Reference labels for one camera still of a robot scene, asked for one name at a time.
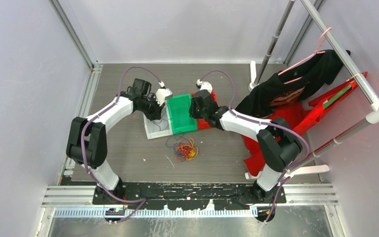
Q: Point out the red plastic bin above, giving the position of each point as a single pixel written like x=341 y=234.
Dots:
x=202 y=123

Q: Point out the pink clothes hanger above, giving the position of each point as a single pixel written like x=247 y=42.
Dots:
x=320 y=42

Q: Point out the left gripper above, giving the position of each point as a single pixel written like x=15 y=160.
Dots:
x=156 y=114

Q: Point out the green clothes hanger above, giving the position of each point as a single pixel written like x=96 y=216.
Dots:
x=336 y=96

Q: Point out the black t-shirt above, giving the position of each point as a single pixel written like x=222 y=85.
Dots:
x=296 y=84

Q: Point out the white plastic bin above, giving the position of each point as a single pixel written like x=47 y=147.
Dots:
x=158 y=128

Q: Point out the green plastic bin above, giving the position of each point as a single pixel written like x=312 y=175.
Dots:
x=179 y=107

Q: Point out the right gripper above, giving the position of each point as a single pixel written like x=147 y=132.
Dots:
x=192 y=109

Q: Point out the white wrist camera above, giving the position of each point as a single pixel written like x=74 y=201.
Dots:
x=204 y=85
x=163 y=94

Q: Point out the metal clothes rack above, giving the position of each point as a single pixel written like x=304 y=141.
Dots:
x=349 y=71

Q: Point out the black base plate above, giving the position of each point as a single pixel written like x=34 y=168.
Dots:
x=193 y=196

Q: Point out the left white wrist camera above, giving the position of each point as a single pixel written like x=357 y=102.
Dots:
x=163 y=94

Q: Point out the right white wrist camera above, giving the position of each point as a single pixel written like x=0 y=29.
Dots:
x=204 y=85

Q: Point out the red t-shirt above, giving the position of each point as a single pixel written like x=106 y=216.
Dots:
x=299 y=119

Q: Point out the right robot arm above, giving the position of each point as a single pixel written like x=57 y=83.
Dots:
x=279 y=144

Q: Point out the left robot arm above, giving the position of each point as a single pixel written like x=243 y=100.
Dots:
x=87 y=140

